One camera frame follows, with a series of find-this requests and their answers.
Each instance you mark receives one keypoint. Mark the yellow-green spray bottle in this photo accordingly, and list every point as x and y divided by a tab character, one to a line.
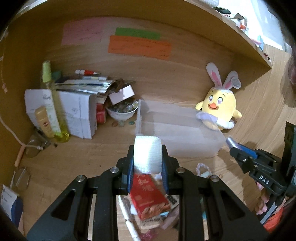
54	107

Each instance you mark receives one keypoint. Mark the white gauze roll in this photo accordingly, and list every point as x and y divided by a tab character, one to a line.
147	155

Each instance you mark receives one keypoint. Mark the yellow chick plush toy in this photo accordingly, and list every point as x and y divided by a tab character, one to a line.
219	105

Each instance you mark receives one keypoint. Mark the red tea box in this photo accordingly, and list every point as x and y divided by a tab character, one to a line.
146	198

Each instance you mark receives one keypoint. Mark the white bowl of marbles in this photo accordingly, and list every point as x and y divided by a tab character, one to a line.
123	110

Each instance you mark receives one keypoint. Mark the magazines stack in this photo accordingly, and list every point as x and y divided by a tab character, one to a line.
99	86

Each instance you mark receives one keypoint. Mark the pink paper note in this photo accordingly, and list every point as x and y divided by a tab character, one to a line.
82	31

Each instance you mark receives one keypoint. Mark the beige cosmetic tube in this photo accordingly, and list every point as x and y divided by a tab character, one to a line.
43	121

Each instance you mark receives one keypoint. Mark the red white marker pen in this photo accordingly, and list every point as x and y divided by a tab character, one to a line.
85	72

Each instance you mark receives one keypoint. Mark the orange paper note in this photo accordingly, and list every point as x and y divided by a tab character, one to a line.
128	45

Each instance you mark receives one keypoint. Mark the pink braided keychain charm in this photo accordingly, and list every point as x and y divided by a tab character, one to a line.
203	170

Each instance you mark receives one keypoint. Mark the person's right hand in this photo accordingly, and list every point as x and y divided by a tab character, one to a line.
261	206

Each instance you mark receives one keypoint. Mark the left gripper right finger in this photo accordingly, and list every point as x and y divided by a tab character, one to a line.
227	216

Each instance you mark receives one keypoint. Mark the green paper note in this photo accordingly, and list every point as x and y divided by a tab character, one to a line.
131	32

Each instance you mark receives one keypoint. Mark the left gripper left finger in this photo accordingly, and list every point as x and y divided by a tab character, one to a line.
68	216

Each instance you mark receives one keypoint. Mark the small pink white box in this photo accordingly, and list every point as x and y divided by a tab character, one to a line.
121	95

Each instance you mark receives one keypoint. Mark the red small boxes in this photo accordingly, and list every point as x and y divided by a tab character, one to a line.
100	113

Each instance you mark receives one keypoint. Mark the clear plastic bin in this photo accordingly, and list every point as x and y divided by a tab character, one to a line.
180	131

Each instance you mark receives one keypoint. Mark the white paper stack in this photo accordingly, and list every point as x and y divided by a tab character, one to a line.
78	110

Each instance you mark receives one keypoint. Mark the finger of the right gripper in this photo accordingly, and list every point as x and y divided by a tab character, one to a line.
243	150
247	162

